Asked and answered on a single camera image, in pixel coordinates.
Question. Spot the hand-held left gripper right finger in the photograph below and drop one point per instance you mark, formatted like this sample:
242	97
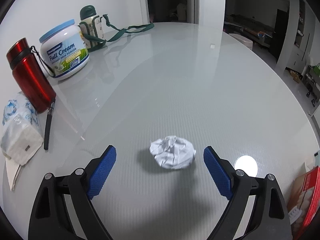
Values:
217	172

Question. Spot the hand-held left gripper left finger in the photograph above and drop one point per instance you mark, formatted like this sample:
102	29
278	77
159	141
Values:
102	172

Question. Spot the white paper ball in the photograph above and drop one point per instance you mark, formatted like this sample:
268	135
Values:
172	152

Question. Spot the red cardboard box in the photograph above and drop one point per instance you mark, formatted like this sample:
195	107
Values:
306	205

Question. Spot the black pen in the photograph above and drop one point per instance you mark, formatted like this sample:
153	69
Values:
47	130

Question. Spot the white paper booklet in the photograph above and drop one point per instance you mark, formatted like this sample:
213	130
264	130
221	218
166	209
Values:
13	175

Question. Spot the white tissue pack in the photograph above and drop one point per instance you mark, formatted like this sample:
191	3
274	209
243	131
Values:
20	135

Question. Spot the red metal thermos bottle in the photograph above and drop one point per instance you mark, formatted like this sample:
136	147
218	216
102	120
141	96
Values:
30	77

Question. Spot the white milk powder tub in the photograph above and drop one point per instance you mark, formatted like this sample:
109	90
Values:
65	52

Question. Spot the low shoe rack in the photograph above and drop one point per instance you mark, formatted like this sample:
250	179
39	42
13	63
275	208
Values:
312	85

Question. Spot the green gift bag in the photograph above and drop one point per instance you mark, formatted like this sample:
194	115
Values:
316	68

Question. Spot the tall white shelf cabinet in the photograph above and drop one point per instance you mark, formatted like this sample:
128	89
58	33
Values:
295	30

